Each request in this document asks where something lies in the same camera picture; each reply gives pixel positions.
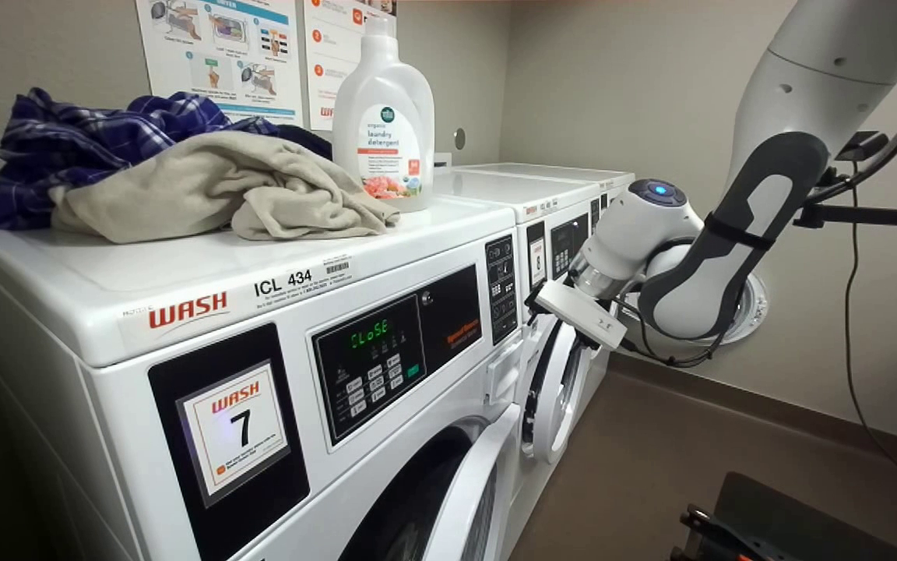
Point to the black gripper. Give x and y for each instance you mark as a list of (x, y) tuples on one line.
[(580, 279)]

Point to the white detergent tray black front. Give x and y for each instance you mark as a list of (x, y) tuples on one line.
[(537, 244)]

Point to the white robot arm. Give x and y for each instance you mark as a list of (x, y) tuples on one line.
[(834, 82)]

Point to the white washing machine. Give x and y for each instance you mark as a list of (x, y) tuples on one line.
[(489, 190), (582, 175)]

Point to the white detergent bottle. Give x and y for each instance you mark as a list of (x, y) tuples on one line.
[(386, 124)]

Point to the black tray front seven sticker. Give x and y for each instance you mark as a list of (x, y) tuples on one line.
[(271, 502)]

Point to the black washer control panel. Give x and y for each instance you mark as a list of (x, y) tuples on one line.
[(448, 311), (570, 244)]

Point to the round white washer door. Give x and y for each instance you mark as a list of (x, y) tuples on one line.
[(559, 416), (756, 311), (467, 500)]

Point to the instruction poster with orange dots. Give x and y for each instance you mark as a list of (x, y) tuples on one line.
[(329, 62)]

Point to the white number seven sticker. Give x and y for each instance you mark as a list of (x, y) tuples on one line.
[(236, 426)]

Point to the black stand bar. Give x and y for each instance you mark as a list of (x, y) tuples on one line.
[(874, 217)]

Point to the beige cloth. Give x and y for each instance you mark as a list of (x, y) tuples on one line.
[(209, 180)]

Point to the instruction poster with blue pictures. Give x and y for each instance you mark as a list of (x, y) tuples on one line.
[(220, 52)]

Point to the white washer with seven sticker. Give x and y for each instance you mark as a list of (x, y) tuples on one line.
[(106, 300)]

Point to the blue plaid cloth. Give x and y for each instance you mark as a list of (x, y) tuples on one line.
[(64, 144)]

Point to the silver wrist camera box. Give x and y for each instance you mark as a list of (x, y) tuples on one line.
[(582, 311)]

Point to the small round wall fitting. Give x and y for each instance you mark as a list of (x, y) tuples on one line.
[(458, 138)]

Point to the black clamp bracket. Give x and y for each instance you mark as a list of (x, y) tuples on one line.
[(871, 144)]

